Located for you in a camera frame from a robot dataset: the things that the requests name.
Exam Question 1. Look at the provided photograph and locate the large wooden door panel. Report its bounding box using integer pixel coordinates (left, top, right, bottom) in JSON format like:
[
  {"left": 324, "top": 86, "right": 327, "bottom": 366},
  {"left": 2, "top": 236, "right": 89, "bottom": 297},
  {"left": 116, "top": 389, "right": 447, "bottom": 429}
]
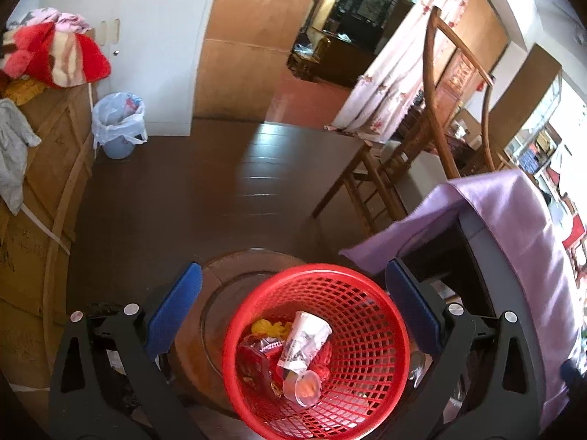
[{"left": 193, "top": 0, "right": 340, "bottom": 120}]

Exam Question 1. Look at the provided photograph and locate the carved wooden chair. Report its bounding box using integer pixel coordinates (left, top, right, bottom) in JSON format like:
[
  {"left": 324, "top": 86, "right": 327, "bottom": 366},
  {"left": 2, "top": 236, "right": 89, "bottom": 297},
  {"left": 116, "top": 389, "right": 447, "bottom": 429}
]
[{"left": 312, "top": 7, "right": 498, "bottom": 234}]

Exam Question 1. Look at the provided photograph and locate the red snack packet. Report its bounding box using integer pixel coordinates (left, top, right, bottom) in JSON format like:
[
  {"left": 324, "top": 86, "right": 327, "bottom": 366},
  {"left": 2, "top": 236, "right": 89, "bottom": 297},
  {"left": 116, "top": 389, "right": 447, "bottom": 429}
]
[{"left": 236, "top": 334, "right": 287, "bottom": 395}]

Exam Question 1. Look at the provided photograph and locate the narrow wooden door panel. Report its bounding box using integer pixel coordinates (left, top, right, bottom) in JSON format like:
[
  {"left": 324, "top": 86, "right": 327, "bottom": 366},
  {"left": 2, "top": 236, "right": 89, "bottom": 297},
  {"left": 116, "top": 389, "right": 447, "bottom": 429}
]
[{"left": 435, "top": 0, "right": 510, "bottom": 115}]

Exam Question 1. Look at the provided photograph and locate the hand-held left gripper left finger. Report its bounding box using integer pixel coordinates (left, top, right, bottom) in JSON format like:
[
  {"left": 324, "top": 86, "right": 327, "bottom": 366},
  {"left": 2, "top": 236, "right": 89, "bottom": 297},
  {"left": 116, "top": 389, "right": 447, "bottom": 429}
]
[{"left": 48, "top": 261, "right": 205, "bottom": 440}]

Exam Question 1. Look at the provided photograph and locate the red plush blanket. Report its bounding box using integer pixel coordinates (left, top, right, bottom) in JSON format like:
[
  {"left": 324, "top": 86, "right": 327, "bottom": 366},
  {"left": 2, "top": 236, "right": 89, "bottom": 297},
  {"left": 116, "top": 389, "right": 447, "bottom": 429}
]
[{"left": 0, "top": 22, "right": 112, "bottom": 90}]

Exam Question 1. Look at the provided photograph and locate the red plastic mesh basket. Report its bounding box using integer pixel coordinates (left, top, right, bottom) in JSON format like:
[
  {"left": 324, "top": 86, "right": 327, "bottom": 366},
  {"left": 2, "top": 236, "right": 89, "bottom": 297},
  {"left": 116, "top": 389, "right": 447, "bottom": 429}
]
[{"left": 222, "top": 263, "right": 410, "bottom": 438}]

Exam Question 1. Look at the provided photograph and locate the grey cloth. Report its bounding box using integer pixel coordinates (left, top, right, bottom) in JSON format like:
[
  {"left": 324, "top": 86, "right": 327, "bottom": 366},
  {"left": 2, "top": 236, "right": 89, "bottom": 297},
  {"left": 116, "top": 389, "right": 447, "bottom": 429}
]
[{"left": 0, "top": 98, "right": 42, "bottom": 215}]

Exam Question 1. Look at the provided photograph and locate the floral pink curtain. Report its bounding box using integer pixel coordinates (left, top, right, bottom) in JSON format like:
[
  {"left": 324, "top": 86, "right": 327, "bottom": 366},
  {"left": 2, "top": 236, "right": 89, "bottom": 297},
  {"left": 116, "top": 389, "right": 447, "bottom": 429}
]
[{"left": 330, "top": 0, "right": 475, "bottom": 133}]

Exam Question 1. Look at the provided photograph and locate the round wooden stool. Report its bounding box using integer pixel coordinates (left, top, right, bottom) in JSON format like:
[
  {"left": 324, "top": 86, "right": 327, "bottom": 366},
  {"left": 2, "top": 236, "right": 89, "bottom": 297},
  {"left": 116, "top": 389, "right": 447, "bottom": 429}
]
[{"left": 167, "top": 250, "right": 313, "bottom": 418}]

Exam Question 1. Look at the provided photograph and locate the clear plastic jelly cup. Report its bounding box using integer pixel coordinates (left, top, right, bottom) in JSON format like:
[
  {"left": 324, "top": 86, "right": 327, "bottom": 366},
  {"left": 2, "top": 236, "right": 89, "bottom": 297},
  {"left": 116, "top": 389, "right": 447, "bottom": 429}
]
[{"left": 283, "top": 369, "right": 322, "bottom": 408}]

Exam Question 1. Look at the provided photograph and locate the small wooden chair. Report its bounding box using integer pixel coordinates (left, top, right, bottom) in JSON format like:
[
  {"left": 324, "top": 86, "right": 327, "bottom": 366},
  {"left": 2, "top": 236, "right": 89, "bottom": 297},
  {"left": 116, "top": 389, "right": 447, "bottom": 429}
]
[{"left": 288, "top": 37, "right": 331, "bottom": 78}]

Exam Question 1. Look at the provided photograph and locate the yellow cloth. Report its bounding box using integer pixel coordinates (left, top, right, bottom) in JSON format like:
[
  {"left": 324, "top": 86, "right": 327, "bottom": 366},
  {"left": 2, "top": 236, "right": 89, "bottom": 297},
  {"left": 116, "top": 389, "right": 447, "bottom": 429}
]
[{"left": 4, "top": 78, "right": 47, "bottom": 106}]

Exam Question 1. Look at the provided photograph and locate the purple tablecloth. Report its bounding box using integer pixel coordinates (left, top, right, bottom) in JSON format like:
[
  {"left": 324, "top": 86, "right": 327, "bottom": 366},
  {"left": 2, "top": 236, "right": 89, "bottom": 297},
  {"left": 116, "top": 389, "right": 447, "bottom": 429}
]
[{"left": 339, "top": 169, "right": 587, "bottom": 432}]

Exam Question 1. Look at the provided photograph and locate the dark cabinet with painting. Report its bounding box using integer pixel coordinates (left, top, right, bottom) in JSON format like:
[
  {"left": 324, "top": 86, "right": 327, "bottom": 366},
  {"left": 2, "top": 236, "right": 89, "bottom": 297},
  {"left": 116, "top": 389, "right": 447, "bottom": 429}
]
[{"left": 321, "top": 0, "right": 409, "bottom": 85}]

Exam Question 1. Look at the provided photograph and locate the white wardrobe cabinet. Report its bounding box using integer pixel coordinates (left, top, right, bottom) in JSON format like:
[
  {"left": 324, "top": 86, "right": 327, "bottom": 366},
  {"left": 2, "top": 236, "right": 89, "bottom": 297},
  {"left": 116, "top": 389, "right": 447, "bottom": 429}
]
[{"left": 43, "top": 0, "right": 221, "bottom": 137}]

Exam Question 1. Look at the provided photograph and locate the blue plastic bucket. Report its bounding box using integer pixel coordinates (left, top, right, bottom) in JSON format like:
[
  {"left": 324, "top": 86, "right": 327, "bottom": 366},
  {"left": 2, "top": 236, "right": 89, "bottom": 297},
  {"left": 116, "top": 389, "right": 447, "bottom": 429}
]
[{"left": 102, "top": 135, "right": 136, "bottom": 160}]

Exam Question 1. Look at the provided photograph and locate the white plastic bin liner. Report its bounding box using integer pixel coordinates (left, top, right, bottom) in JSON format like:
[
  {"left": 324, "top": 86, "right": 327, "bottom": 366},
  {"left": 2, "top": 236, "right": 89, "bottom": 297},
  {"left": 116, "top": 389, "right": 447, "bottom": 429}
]
[{"left": 92, "top": 92, "right": 148, "bottom": 150}]

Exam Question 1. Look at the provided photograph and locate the glass display cabinet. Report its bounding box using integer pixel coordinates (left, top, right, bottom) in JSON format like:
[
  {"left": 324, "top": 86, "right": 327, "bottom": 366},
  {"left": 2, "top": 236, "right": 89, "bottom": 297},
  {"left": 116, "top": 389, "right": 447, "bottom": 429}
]
[{"left": 486, "top": 43, "right": 565, "bottom": 175}]

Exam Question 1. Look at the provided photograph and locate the yellow wrapper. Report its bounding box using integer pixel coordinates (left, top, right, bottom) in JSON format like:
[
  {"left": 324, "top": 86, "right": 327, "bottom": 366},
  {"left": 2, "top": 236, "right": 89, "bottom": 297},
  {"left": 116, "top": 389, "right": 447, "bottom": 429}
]
[{"left": 251, "top": 318, "right": 294, "bottom": 337}]

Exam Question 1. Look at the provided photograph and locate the white tube packet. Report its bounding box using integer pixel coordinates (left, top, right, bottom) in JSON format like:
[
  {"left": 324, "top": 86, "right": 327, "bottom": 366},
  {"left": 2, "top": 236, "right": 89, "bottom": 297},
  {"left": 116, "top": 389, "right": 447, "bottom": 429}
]
[{"left": 276, "top": 310, "right": 332, "bottom": 372}]

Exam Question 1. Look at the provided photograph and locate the pink cloth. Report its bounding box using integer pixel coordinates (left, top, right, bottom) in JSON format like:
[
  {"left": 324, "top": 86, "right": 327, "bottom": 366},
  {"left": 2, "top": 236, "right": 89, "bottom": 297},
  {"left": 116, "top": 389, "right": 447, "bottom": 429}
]
[{"left": 7, "top": 8, "right": 92, "bottom": 35}]

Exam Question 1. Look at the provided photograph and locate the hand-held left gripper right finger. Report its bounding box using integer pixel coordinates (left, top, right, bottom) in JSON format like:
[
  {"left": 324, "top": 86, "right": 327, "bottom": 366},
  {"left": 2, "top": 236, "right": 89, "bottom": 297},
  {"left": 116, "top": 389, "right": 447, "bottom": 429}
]
[{"left": 384, "top": 258, "right": 546, "bottom": 440}]

